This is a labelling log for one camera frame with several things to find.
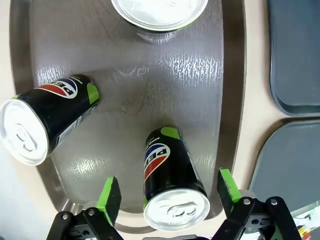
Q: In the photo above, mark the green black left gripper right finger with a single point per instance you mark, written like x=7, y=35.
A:
x=227, y=190

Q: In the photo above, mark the brown plastic tray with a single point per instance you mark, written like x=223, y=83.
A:
x=150, y=100

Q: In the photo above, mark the black Pepsi can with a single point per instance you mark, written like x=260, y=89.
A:
x=160, y=15
x=170, y=170
x=55, y=110

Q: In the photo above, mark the black plastic tray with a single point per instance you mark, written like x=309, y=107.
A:
x=287, y=170
x=297, y=50

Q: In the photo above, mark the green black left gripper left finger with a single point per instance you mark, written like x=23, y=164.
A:
x=110, y=200

